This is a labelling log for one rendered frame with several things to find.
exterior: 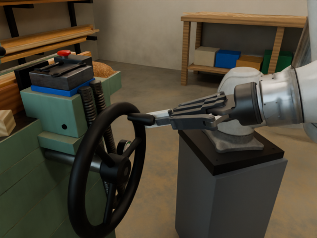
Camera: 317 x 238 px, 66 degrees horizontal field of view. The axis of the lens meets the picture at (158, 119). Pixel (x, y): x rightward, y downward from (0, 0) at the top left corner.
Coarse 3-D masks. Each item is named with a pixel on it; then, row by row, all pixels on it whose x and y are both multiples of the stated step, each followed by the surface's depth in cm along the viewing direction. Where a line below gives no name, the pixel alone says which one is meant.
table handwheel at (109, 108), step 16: (112, 112) 45; (128, 112) 51; (96, 128) 42; (144, 128) 61; (80, 144) 40; (96, 144) 41; (144, 144) 63; (64, 160) 55; (80, 160) 39; (96, 160) 53; (112, 160) 49; (128, 160) 52; (80, 176) 39; (112, 176) 50; (128, 176) 54; (80, 192) 39; (112, 192) 52; (128, 192) 61; (80, 208) 40; (112, 208) 53; (128, 208) 60; (80, 224) 41; (112, 224) 53
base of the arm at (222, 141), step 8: (208, 136) 96; (216, 136) 91; (224, 136) 88; (232, 136) 87; (240, 136) 86; (248, 136) 88; (216, 144) 88; (224, 144) 88; (232, 144) 87; (240, 144) 88; (248, 144) 88; (256, 144) 89; (224, 152) 86
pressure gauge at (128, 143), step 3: (120, 141) 84; (123, 141) 84; (126, 141) 84; (129, 141) 85; (117, 144) 83; (120, 144) 83; (123, 144) 82; (126, 144) 83; (129, 144) 86; (117, 147) 83; (120, 147) 82; (123, 147) 82; (126, 147) 84; (117, 150) 83; (120, 150) 82; (123, 150) 82; (117, 153) 83; (120, 153) 82
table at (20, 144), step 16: (112, 80) 80; (16, 128) 50; (32, 128) 52; (0, 144) 45; (16, 144) 49; (32, 144) 53; (48, 144) 53; (64, 144) 51; (0, 160) 46; (16, 160) 49
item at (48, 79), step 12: (72, 60) 56; (84, 60) 56; (36, 72) 50; (48, 72) 50; (72, 72) 50; (84, 72) 52; (36, 84) 51; (48, 84) 50; (60, 84) 48; (72, 84) 49; (84, 84) 52
